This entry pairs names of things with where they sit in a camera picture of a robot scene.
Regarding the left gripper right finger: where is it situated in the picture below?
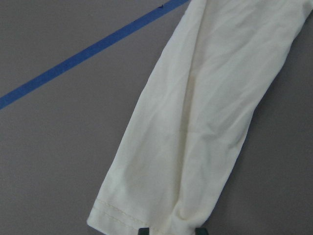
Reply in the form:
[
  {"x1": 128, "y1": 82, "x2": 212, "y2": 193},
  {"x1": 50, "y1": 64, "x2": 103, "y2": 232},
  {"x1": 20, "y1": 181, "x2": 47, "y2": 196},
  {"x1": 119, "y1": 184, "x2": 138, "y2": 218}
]
[{"x1": 195, "y1": 229, "x2": 208, "y2": 235}]

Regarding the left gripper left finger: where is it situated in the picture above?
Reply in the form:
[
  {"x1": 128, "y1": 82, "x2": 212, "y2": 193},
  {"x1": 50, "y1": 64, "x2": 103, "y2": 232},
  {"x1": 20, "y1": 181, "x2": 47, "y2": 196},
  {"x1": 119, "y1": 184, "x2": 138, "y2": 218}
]
[{"x1": 138, "y1": 229, "x2": 150, "y2": 235}]

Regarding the beige long sleeve shirt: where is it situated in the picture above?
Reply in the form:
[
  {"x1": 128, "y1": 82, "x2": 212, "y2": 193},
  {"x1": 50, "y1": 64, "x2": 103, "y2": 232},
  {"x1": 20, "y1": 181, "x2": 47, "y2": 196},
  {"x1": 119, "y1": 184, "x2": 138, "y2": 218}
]
[{"x1": 87, "y1": 0, "x2": 313, "y2": 235}]

